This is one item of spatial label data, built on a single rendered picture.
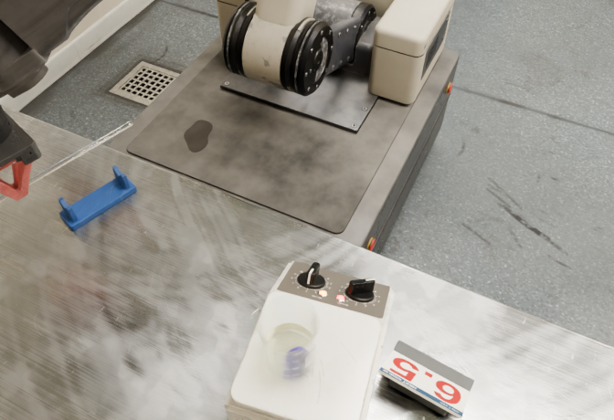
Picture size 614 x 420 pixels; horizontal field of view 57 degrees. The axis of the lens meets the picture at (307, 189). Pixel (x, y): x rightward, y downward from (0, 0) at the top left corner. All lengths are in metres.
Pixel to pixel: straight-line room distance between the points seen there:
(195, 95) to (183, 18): 1.02
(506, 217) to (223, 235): 1.20
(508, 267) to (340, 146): 0.62
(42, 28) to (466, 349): 0.53
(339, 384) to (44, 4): 0.41
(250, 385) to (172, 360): 0.14
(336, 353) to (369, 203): 0.75
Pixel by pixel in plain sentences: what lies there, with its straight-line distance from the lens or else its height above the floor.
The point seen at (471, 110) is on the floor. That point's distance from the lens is 2.12.
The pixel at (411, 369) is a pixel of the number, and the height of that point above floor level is 0.77.
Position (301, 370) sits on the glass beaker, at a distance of 0.53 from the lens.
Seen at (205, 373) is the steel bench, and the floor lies 0.75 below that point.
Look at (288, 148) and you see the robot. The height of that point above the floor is 0.36.
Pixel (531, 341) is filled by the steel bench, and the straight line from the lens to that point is 0.71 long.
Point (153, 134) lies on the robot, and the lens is 1.46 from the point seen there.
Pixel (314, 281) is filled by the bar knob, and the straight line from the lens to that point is 0.63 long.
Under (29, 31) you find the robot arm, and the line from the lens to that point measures 0.53.
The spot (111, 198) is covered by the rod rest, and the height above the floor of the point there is 0.76.
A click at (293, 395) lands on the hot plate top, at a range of 0.54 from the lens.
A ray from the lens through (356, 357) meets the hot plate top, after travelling 0.56.
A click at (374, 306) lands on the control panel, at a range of 0.62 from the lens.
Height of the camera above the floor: 1.35
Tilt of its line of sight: 50 degrees down
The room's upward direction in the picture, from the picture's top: 1 degrees clockwise
